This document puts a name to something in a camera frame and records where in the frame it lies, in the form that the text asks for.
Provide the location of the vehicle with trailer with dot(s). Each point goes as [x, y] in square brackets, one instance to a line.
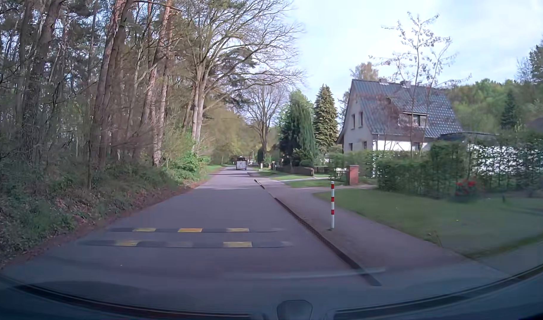
[241, 163]

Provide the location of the tall dark conifer tree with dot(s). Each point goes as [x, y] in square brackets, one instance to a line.
[298, 129]
[325, 118]

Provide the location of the bare branching tree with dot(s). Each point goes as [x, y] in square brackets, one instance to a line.
[263, 115]

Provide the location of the grey asphalt road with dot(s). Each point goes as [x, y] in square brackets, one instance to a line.
[227, 209]

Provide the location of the red brick gate pillar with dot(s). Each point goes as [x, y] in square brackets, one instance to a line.
[353, 174]

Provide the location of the black and yellow speed bump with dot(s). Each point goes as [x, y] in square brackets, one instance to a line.
[190, 230]
[189, 244]

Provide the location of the grey paved pavement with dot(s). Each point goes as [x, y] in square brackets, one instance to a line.
[360, 235]

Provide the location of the grey house with tiled roof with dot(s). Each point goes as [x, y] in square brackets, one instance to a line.
[387, 115]

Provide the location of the thin bare young tree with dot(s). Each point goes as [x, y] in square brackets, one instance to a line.
[416, 84]

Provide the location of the green grass lawn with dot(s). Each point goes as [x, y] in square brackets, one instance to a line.
[431, 217]

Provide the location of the green hedge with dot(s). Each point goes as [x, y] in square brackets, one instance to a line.
[445, 169]

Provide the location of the car's own bonnet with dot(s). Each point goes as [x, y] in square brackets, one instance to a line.
[165, 302]

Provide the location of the wood of tall trees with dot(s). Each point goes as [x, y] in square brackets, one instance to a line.
[98, 89]

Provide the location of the red flowering bush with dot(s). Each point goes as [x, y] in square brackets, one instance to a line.
[466, 188]

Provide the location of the leaf-covered earth bank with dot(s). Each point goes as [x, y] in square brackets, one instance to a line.
[53, 209]

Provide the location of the wooded hillside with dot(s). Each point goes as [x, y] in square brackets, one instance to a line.
[507, 97]

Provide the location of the low brick wall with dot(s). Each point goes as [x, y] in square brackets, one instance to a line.
[298, 170]

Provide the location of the red and white marker post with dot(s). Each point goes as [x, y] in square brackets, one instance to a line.
[332, 204]

